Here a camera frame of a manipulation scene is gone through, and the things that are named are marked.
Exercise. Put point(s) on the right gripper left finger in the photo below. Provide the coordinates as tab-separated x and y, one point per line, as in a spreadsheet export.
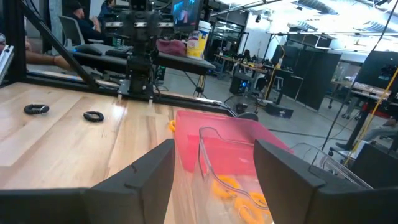
146	186

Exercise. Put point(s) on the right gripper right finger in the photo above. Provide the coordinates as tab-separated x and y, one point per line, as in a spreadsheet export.
286	186

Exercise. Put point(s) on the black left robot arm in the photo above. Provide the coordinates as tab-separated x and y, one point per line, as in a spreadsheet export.
140	71

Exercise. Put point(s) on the black keyboard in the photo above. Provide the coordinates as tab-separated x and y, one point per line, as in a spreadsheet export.
119	51

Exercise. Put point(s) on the person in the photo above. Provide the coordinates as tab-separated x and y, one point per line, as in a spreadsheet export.
105	11
85	28
40	59
377	132

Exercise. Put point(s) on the computer monitor on desk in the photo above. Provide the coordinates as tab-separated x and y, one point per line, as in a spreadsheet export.
186	14

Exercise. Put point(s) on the black computer mouse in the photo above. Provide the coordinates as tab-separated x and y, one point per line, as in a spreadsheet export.
88	49

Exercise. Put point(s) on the clear plastic bin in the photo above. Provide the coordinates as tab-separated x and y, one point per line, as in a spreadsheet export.
205	186

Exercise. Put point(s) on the yellow wipes container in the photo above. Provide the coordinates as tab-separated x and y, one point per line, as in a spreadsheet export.
197	40

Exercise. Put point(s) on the grey office chair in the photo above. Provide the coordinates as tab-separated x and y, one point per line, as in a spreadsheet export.
71	31

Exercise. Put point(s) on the pink plastic bin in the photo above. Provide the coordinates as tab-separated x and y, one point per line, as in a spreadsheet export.
224	130

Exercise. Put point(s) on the black floor fan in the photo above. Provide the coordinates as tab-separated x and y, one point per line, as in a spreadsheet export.
241	104

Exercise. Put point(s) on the black partition cabinets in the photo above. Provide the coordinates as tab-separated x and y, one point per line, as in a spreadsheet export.
311	77

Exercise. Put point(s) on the black computer tower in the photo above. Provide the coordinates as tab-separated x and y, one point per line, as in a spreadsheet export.
241	84

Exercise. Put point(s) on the black aluminium table frame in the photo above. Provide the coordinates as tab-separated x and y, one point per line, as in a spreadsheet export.
62	51

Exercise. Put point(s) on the silver aluminium bracket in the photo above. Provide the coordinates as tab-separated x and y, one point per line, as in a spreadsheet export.
5	63

